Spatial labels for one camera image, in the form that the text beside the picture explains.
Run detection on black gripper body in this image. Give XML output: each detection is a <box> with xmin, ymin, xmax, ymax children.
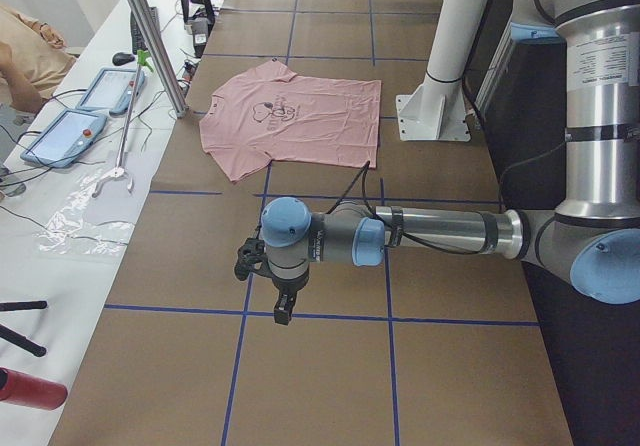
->
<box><xmin>268</xmin><ymin>260</ymin><xmax>310</xmax><ymax>299</ymax></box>

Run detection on pink printed t-shirt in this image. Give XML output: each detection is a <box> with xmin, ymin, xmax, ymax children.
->
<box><xmin>199</xmin><ymin>59</ymin><xmax>382</xmax><ymax>182</ymax></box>

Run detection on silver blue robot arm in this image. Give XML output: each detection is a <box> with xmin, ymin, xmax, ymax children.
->
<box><xmin>235</xmin><ymin>0</ymin><xmax>639</xmax><ymax>324</ymax></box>

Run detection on clear plastic bag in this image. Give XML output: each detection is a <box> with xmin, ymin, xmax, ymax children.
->
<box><xmin>37</xmin><ymin>168</ymin><xmax>141</xmax><ymax>261</ymax></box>

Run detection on upper blue teach pendant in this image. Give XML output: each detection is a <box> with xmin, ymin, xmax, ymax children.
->
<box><xmin>76</xmin><ymin>68</ymin><xmax>136</xmax><ymax>117</ymax></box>

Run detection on blue teach pendant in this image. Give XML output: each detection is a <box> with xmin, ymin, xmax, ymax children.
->
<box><xmin>76</xmin><ymin>68</ymin><xmax>136</xmax><ymax>117</ymax></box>
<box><xmin>20</xmin><ymin>109</ymin><xmax>107</xmax><ymax>168</ymax></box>

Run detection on metal reacher grabber tool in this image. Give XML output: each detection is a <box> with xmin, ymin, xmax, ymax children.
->
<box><xmin>91</xmin><ymin>49</ymin><xmax>153</xmax><ymax>198</ymax></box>

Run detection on lower blue teach pendant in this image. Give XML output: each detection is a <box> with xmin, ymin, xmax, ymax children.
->
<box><xmin>20</xmin><ymin>109</ymin><xmax>107</xmax><ymax>168</ymax></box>

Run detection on red cylinder bottle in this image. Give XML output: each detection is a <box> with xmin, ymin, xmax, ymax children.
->
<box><xmin>1</xmin><ymin>368</ymin><xmax>68</xmax><ymax>410</ymax></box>

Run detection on black tripod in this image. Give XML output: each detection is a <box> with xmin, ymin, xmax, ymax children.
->
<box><xmin>1</xmin><ymin>300</ymin><xmax>48</xmax><ymax>358</ymax></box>

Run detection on black computer mouse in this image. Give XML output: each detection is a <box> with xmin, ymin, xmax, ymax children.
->
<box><xmin>112</xmin><ymin>52</ymin><xmax>136</xmax><ymax>66</ymax></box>

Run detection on black keyboard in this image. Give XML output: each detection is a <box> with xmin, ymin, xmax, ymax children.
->
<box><xmin>130</xmin><ymin>6</ymin><xmax>160</xmax><ymax>55</ymax></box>

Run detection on seated person beige shirt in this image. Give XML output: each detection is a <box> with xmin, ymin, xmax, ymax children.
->
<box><xmin>1</xmin><ymin>5</ymin><xmax>76</xmax><ymax>114</ymax></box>

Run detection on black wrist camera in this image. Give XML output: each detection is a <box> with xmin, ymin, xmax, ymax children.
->
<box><xmin>234</xmin><ymin>238</ymin><xmax>271</xmax><ymax>281</ymax></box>

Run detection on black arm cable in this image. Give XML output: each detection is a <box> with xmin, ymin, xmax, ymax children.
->
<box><xmin>327</xmin><ymin>160</ymin><xmax>506</xmax><ymax>256</ymax></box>

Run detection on aluminium frame post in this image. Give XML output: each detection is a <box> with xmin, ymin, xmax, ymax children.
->
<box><xmin>127</xmin><ymin>0</ymin><xmax>188</xmax><ymax>118</ymax></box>

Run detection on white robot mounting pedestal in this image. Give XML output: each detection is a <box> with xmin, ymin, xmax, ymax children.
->
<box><xmin>396</xmin><ymin>0</ymin><xmax>487</xmax><ymax>142</ymax></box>

